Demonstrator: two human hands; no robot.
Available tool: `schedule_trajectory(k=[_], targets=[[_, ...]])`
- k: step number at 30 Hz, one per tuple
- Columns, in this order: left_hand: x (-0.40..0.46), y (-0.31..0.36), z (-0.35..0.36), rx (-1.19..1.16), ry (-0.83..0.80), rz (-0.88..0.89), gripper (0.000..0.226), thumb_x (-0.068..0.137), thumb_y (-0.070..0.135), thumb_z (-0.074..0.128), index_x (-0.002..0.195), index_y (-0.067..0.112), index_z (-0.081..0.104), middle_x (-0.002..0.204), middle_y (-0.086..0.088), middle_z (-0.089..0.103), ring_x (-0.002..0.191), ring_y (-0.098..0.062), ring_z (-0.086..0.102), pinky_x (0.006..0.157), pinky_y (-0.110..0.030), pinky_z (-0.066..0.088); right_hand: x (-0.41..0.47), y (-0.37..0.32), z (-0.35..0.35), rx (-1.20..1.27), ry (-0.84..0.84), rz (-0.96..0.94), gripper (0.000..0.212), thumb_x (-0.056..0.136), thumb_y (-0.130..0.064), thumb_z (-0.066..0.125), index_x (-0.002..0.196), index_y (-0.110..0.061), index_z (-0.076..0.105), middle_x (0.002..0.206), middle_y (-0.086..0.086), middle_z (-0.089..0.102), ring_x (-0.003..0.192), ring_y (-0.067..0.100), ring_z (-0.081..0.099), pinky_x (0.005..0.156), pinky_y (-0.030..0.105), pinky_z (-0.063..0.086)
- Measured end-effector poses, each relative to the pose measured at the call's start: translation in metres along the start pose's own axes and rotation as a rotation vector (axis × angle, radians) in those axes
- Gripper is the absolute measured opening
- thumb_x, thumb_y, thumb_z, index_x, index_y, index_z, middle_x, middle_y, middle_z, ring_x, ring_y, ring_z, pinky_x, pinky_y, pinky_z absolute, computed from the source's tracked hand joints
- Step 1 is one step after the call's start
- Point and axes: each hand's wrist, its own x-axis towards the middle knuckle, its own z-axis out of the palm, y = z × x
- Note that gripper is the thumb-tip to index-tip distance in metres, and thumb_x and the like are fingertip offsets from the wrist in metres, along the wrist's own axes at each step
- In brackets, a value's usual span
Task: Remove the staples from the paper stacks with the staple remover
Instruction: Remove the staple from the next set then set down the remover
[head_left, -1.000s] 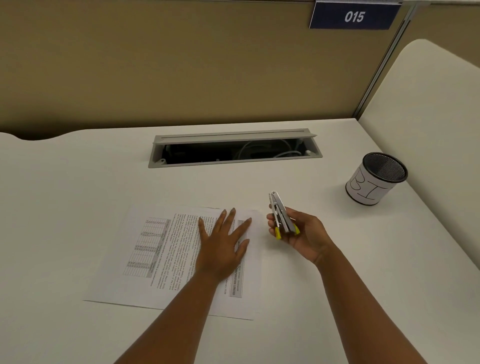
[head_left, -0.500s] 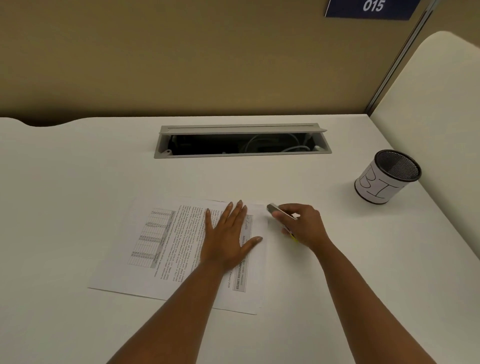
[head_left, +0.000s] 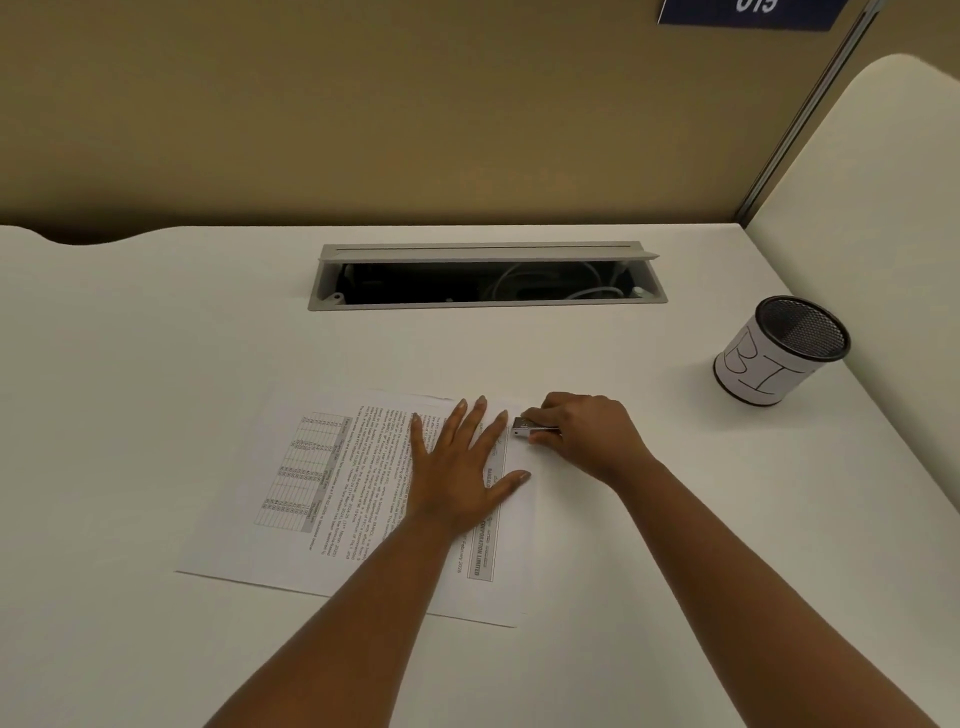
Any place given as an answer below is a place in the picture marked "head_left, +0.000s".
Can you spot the person's left hand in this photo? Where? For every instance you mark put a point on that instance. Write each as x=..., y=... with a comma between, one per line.
x=457, y=487

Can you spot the person's right hand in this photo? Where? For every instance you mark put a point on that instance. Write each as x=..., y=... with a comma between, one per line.
x=600, y=439

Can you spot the printed white papers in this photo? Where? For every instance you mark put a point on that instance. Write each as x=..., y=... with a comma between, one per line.
x=337, y=487

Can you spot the person's left forearm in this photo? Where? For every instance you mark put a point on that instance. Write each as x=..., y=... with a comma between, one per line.
x=337, y=645

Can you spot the person's right forearm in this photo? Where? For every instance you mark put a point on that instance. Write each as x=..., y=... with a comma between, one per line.
x=750, y=600

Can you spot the black mesh pen holder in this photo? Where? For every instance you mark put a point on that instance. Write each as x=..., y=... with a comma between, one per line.
x=750, y=375

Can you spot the white rounded desk divider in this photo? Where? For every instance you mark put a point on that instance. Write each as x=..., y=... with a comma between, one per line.
x=877, y=225

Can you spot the wide beige partition panel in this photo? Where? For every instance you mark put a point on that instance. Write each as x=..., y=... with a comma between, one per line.
x=375, y=112

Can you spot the blue number sign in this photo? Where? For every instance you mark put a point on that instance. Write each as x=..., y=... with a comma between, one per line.
x=712, y=11

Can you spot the narrow beige partition panel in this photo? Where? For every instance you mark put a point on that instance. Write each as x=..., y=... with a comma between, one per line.
x=922, y=30

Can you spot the grey partition post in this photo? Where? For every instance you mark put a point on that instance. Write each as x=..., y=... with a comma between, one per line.
x=809, y=112

